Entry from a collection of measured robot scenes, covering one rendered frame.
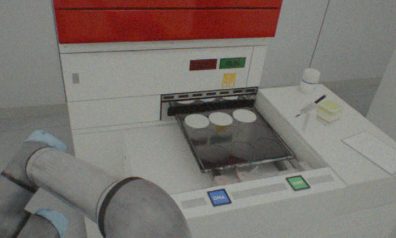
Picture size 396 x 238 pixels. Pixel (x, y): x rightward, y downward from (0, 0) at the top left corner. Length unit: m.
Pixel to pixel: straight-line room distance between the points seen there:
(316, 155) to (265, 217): 0.32
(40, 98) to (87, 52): 1.84
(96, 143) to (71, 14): 0.56
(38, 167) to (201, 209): 0.47
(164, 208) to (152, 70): 0.96
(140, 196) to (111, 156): 1.11
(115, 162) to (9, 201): 0.89
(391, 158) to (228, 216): 0.64
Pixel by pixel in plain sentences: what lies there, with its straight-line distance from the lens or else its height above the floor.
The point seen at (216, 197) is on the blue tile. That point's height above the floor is 0.96.
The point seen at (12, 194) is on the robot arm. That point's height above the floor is 1.18.
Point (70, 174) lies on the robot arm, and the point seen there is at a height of 1.29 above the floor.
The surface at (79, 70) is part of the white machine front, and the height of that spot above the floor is 1.11.
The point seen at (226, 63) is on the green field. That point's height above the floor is 1.10.
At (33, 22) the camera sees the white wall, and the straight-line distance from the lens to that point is 2.82.
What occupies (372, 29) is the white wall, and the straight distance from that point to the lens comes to 4.04.
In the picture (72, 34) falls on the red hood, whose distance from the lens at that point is 1.20.
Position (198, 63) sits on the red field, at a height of 1.11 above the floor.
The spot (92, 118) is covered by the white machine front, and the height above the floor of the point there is 0.89.
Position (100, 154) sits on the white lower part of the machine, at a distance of 1.53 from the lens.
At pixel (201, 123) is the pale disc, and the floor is 0.90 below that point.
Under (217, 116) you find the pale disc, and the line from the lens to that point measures 1.43.
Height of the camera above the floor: 1.67
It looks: 33 degrees down
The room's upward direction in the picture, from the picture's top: 6 degrees clockwise
